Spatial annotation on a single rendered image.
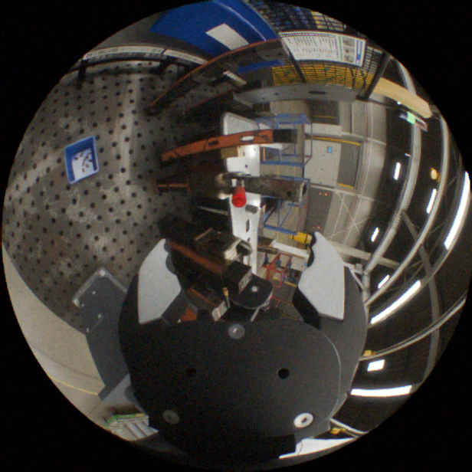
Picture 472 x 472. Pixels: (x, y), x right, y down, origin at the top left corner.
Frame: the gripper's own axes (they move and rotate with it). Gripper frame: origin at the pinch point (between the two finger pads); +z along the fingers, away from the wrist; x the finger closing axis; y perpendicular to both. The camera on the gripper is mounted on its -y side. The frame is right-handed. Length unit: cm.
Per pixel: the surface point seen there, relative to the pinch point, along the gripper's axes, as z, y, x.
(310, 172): 737, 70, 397
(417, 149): 144, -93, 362
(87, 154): 19, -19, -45
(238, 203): 8.0, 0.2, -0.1
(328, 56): 36, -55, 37
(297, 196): 12.1, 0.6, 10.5
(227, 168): 29.4, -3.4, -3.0
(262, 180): 17.2, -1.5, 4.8
